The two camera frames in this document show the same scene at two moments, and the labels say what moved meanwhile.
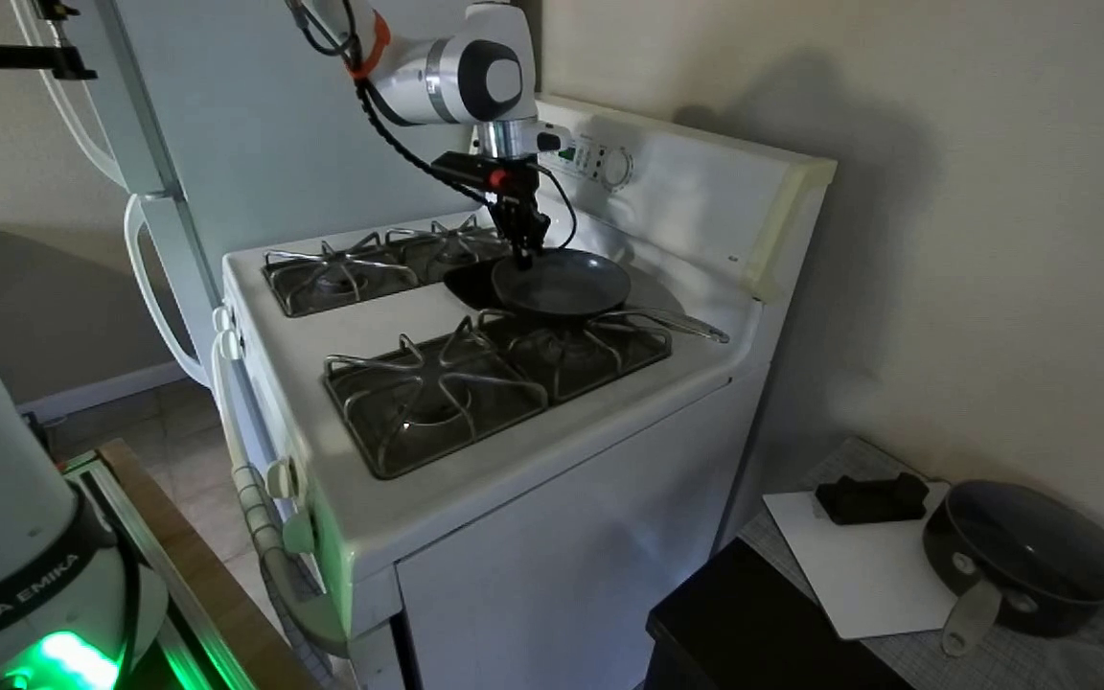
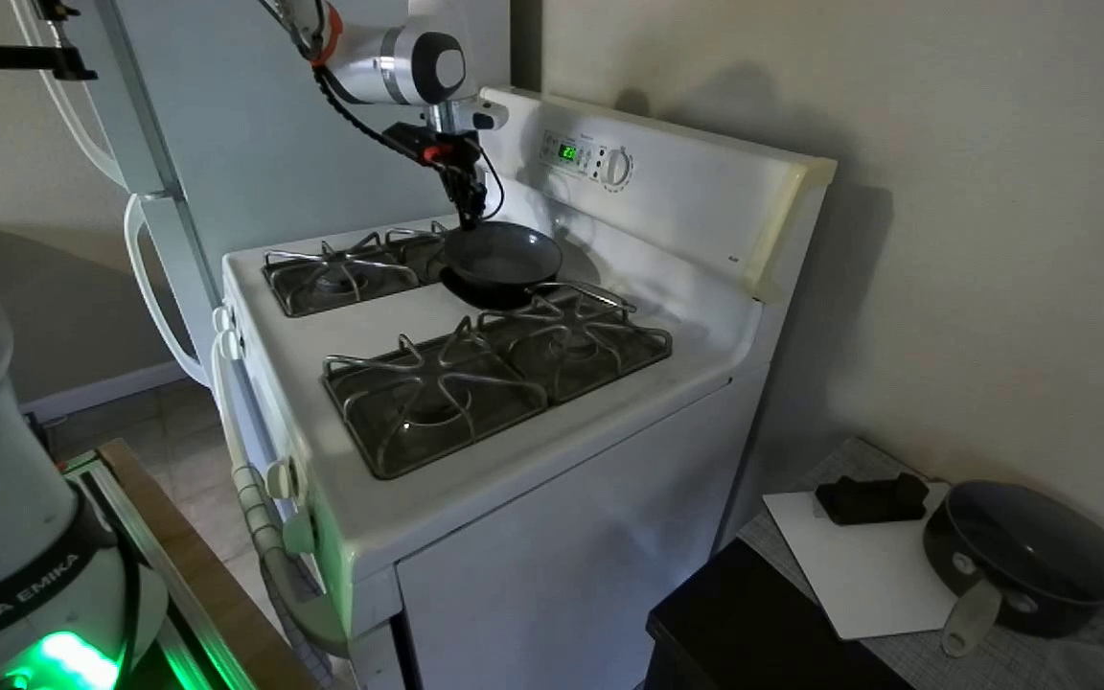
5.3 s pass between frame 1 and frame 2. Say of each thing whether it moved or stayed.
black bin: stayed
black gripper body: moved
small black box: stayed
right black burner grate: stayed
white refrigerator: stayed
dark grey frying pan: moved
